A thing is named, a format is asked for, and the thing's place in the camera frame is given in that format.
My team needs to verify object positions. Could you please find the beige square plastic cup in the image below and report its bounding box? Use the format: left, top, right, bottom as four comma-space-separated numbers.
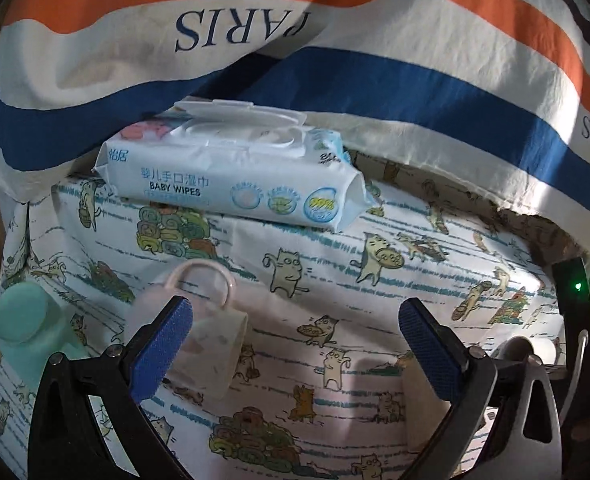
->
402, 359, 452, 454

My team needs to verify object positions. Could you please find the mint green plastic cup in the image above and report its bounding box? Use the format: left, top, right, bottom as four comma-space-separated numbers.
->
0, 282, 89, 392

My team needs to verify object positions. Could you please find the pink and white mug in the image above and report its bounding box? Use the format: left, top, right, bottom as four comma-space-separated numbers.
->
124, 259, 248, 399

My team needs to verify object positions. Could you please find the white mug dark interior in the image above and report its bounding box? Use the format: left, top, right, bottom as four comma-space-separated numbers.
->
498, 335, 557, 365

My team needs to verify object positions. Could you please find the cat print bed sheet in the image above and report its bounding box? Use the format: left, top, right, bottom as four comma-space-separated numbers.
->
1, 154, 574, 479

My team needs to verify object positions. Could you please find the baby wipes pack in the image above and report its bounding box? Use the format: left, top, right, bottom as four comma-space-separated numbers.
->
94, 100, 376, 232

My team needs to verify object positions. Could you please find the striped Paris blanket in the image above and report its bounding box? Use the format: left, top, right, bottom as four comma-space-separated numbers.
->
0, 0, 590, 255

